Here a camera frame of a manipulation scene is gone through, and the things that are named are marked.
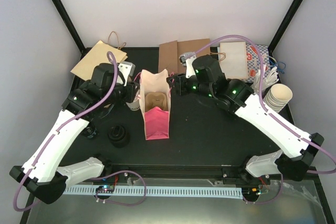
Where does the white perforated front rail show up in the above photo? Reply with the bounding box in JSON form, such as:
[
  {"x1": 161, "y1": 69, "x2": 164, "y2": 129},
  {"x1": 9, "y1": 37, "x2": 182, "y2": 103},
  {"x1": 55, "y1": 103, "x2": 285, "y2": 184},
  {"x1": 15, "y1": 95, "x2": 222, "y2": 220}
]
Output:
[{"x1": 64, "y1": 185, "x2": 243, "y2": 199}]

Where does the tan paper bag with handles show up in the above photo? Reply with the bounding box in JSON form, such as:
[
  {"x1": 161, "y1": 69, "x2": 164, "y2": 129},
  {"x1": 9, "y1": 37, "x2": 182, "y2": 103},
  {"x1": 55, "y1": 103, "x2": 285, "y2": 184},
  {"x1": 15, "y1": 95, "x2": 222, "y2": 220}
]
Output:
[{"x1": 70, "y1": 40, "x2": 128, "y2": 81}]

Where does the white plastic cutlery bunch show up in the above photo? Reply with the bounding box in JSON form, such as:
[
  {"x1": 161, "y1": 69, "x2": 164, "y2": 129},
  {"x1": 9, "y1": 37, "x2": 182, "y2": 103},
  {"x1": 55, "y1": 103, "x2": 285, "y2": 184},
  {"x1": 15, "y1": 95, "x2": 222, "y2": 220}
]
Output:
[{"x1": 251, "y1": 67, "x2": 279, "y2": 94}]

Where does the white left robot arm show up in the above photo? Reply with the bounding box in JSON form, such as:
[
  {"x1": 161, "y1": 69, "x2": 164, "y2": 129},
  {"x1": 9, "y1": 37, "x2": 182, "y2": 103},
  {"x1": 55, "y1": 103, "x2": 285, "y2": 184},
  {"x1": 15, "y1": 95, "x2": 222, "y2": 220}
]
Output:
[{"x1": 9, "y1": 61, "x2": 138, "y2": 204}]

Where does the stack of paper cups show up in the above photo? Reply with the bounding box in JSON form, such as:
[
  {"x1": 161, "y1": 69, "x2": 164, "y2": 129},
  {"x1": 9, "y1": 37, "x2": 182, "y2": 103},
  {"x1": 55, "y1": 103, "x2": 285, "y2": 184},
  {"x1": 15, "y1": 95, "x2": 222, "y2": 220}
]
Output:
[{"x1": 263, "y1": 83, "x2": 293, "y2": 113}]

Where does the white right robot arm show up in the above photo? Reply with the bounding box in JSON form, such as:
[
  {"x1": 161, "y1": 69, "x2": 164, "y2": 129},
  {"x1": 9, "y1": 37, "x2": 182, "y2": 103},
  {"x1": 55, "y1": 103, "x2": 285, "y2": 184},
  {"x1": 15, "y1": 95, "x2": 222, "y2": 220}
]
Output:
[{"x1": 167, "y1": 55, "x2": 324, "y2": 184}]

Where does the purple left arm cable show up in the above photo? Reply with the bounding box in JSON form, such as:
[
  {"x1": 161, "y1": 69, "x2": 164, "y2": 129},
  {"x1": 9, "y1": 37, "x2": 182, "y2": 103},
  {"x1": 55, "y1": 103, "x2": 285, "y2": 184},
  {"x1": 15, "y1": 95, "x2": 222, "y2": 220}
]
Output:
[{"x1": 13, "y1": 52, "x2": 148, "y2": 212}]

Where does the white paper bag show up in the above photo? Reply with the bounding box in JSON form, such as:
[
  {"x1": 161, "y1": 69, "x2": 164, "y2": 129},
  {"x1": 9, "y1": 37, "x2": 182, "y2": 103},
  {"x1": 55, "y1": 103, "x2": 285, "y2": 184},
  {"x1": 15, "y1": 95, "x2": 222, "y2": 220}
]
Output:
[{"x1": 211, "y1": 41, "x2": 248, "y2": 80}]

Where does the cake print paper bag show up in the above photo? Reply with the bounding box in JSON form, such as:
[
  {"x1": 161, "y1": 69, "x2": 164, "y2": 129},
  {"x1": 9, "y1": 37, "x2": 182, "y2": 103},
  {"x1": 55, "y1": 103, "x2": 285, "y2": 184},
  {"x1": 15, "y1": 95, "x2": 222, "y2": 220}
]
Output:
[{"x1": 140, "y1": 70, "x2": 171, "y2": 141}]

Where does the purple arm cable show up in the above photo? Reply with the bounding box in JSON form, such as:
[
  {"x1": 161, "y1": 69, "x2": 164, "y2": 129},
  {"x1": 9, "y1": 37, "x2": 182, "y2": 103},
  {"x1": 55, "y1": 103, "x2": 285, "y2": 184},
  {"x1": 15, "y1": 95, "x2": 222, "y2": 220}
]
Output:
[
  {"x1": 189, "y1": 35, "x2": 336, "y2": 204},
  {"x1": 13, "y1": 52, "x2": 148, "y2": 212}
]

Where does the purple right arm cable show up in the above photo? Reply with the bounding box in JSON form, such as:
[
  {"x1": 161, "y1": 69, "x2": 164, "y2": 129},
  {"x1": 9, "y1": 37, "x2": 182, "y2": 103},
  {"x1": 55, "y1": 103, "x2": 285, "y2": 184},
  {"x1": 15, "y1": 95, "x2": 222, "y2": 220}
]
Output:
[{"x1": 189, "y1": 35, "x2": 336, "y2": 204}]

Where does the stack of black lids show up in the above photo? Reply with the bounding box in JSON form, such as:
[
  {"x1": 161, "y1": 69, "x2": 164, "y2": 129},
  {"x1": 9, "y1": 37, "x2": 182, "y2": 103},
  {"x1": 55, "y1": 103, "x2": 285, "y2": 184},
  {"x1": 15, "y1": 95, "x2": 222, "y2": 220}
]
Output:
[{"x1": 108, "y1": 124, "x2": 130, "y2": 148}]

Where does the red blue patterned bag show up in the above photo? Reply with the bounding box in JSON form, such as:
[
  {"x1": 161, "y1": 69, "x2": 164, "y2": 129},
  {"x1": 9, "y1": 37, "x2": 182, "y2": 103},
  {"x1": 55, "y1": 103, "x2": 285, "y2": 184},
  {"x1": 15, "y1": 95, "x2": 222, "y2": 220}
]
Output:
[{"x1": 244, "y1": 44, "x2": 286, "y2": 83}]

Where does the brown kraft paper bag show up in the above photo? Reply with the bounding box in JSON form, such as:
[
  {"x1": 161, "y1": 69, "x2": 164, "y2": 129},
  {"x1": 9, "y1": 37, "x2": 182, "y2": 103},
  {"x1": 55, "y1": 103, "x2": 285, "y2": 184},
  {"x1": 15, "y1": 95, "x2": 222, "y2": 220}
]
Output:
[{"x1": 158, "y1": 38, "x2": 211, "y2": 75}]

